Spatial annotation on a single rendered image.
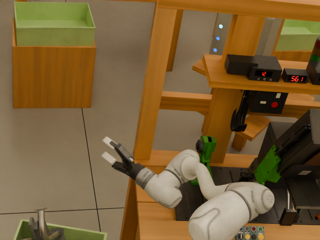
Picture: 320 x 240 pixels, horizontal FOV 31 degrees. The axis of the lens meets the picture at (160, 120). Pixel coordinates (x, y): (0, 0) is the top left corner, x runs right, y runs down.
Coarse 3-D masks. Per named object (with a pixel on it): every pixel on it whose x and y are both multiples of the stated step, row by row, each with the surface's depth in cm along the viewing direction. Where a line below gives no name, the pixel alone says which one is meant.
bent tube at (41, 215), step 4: (40, 208) 244; (44, 208) 246; (40, 212) 246; (40, 216) 245; (44, 216) 247; (40, 220) 245; (44, 220) 246; (40, 224) 245; (44, 224) 246; (40, 228) 245; (44, 228) 245; (40, 232) 245; (44, 232) 246; (56, 232) 264; (60, 232) 268; (40, 236) 247; (44, 236) 246; (48, 236) 249; (52, 236) 256; (56, 236) 260
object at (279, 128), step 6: (270, 126) 310; (276, 126) 309; (282, 126) 310; (288, 126) 311; (270, 132) 309; (276, 132) 305; (282, 132) 306; (264, 138) 319; (270, 138) 309; (276, 138) 301; (264, 144) 317; (270, 144) 308; (264, 150) 317; (258, 156) 327; (264, 156) 316; (282, 180) 317; (270, 186) 319; (276, 186) 320; (282, 186) 320
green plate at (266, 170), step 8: (272, 152) 290; (264, 160) 296; (272, 160) 288; (280, 160) 283; (264, 168) 294; (272, 168) 286; (256, 176) 299; (264, 176) 292; (272, 176) 292; (280, 176) 292
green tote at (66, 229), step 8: (24, 224) 270; (48, 224) 269; (16, 232) 263; (24, 232) 274; (64, 232) 272; (72, 232) 271; (80, 232) 270; (88, 232) 270; (96, 232) 270; (104, 232) 271
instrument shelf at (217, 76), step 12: (204, 60) 296; (216, 60) 296; (216, 72) 287; (216, 84) 282; (228, 84) 282; (240, 84) 283; (252, 84) 284; (264, 84) 285; (276, 84) 286; (288, 84) 288; (300, 84) 290
